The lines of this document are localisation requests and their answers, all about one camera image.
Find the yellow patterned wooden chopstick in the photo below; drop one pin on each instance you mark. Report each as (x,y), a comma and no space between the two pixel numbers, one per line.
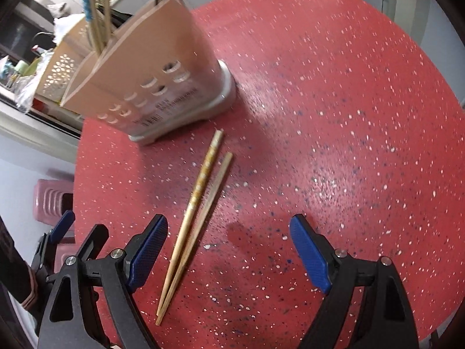
(202,174)

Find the beige perforated basket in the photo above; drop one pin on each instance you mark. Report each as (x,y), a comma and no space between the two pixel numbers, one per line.
(58,76)

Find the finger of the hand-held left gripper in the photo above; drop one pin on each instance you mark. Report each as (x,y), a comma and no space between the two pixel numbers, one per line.
(63,225)
(93,240)

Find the clear plastic bag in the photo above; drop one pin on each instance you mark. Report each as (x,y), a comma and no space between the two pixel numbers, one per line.
(21,91)

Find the white plastic bag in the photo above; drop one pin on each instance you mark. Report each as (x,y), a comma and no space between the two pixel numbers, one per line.
(67,25)

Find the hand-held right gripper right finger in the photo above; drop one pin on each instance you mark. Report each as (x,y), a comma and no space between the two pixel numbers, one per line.
(308,254)

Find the plain round wooden chopstick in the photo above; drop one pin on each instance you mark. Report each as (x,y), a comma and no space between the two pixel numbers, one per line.
(219,185)

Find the pink plastic stool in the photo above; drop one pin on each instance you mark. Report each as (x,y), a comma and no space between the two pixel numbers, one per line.
(47,196)

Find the blue patterned wooden chopstick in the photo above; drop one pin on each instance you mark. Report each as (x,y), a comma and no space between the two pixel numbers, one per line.
(86,0)

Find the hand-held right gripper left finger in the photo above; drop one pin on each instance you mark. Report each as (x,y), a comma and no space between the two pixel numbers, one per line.
(149,247)

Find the beige perforated utensil holder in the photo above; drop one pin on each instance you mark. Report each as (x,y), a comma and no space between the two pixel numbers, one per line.
(163,43)

